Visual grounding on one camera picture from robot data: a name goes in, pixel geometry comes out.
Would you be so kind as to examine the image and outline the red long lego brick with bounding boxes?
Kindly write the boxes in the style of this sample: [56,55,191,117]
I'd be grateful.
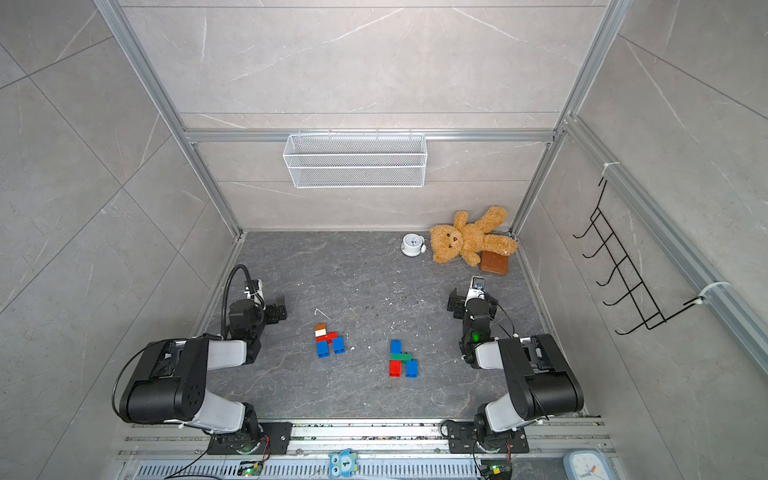
[316,332,338,343]

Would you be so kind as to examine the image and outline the green lego brick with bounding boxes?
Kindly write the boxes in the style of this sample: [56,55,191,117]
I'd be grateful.
[390,353,412,362]

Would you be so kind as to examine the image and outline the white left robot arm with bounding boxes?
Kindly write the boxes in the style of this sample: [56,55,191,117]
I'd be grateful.
[116,281,287,450]

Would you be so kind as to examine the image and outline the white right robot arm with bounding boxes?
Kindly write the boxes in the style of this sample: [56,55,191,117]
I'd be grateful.
[447,276,584,451]

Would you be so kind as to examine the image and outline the brown leather wallet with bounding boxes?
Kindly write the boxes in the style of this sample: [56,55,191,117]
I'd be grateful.
[479,251,509,276]

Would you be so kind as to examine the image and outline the brown teddy bear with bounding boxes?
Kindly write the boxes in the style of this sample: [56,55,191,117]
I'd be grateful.
[430,206,517,267]

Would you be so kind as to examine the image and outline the white alarm clock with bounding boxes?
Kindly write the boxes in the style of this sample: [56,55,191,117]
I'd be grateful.
[401,233,427,257]

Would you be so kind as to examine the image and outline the blue owl figurine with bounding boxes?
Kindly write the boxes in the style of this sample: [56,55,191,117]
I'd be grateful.
[329,450,358,479]

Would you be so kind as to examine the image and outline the white blue desk clock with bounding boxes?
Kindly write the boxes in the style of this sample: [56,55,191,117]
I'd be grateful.
[563,450,616,480]

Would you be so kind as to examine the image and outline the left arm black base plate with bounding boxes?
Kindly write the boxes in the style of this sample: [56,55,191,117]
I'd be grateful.
[207,422,293,455]

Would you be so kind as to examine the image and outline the white wire mesh basket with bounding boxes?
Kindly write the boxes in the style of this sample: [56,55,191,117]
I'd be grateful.
[283,133,428,189]

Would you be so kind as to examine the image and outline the black wire hook rack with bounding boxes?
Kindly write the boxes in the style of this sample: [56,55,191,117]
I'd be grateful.
[572,178,705,336]

